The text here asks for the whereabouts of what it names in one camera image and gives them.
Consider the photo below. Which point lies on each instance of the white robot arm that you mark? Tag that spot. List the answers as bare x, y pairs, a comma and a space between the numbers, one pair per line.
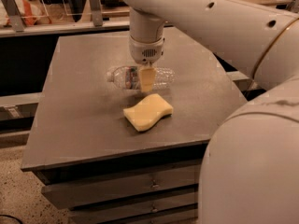
250, 171

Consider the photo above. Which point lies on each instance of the yellow sponge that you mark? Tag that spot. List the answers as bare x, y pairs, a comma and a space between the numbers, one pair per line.
148, 112

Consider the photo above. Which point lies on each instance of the top drawer with knob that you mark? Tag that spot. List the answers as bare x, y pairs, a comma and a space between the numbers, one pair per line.
99, 189

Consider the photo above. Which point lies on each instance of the clear plastic water bottle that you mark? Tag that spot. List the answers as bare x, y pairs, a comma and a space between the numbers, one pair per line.
126, 77

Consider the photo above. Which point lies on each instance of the bottom drawer front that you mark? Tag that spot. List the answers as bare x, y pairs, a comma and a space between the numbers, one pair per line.
163, 217

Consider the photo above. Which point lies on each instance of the drawer with knob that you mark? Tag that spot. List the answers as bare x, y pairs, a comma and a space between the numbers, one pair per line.
99, 189
179, 201

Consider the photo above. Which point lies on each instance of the white orange plastic bag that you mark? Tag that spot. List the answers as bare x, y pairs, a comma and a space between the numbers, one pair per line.
30, 13

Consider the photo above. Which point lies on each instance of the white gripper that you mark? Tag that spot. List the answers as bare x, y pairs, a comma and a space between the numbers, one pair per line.
146, 51

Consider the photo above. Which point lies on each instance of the grey drawer cabinet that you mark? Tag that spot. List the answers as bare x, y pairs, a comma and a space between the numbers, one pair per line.
80, 130

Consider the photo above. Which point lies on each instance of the middle drawer with knob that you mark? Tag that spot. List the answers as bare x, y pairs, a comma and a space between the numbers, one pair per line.
179, 201

